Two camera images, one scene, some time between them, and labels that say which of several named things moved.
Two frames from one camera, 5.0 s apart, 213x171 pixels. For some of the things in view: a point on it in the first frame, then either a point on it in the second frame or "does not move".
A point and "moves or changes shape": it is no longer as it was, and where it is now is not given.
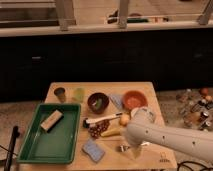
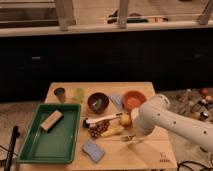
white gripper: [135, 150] -> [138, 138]
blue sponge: [93, 150] does not move
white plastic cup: [135, 113] does not move
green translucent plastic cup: [79, 95] does not move
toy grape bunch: [98, 128] does not move
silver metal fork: [124, 148] moves or changes shape
